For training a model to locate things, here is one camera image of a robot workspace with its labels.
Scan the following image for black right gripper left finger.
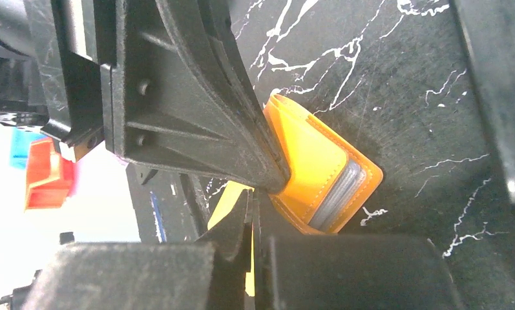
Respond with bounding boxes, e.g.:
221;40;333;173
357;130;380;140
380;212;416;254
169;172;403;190
23;190;253;309

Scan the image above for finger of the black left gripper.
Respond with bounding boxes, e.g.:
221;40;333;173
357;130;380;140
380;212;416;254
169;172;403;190
101;1;290;193

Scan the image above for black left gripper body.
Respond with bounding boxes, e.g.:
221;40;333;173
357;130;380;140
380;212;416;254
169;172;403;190
0;1;116;162

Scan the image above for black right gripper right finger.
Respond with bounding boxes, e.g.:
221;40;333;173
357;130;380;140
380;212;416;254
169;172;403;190
253;191;464;309

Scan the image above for orange leather card holder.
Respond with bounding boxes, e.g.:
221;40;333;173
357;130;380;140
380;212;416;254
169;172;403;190
206;93;384;298

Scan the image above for black card box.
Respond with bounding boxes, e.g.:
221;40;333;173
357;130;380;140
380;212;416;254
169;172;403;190
450;1;515;205

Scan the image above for colourful items beyond table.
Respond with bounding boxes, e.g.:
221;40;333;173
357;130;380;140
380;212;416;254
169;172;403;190
9;129;75;211

